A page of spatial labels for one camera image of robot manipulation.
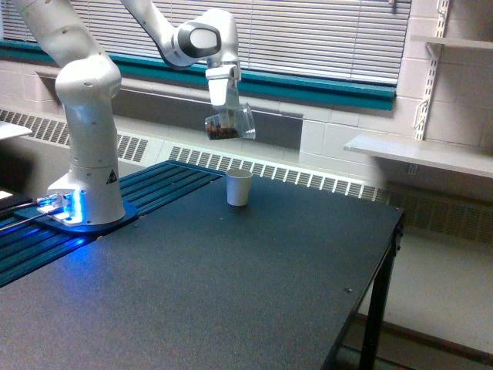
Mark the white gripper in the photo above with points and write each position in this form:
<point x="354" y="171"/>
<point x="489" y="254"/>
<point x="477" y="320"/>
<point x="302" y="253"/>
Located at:
<point x="222" y="84"/>

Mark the clear plastic cup with nuts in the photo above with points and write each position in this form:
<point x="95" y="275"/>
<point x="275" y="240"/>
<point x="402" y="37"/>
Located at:
<point x="231" y="124"/>

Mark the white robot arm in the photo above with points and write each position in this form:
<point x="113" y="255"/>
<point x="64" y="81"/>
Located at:
<point x="88" y="81"/>

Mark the white paper cup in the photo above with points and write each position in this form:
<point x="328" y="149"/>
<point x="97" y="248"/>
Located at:
<point x="238" y="185"/>

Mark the teal window sill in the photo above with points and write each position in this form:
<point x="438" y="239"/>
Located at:
<point x="299" y="88"/>

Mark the white window blinds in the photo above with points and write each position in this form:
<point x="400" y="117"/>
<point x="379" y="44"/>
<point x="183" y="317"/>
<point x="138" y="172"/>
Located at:
<point x="353" y="40"/>

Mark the white object at left edge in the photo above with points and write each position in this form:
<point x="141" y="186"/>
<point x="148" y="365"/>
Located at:
<point x="10" y="130"/>

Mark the black table leg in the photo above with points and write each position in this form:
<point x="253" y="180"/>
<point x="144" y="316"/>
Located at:
<point x="380" y="289"/>

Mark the white radiator vent cover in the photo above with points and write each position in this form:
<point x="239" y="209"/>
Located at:
<point x="460" y="218"/>

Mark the white shelf bracket rail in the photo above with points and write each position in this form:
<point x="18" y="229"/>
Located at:
<point x="434" y="50"/>

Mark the white upper wall shelf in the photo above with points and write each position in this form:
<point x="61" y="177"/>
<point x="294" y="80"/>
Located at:
<point x="453" y="42"/>

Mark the white wall shelf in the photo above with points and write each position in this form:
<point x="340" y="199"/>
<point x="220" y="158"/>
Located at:
<point x="445" y="156"/>
<point x="453" y="42"/>

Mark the white lower wall shelf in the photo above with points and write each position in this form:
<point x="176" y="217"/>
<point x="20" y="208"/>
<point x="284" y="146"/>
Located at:
<point x="445" y="156"/>

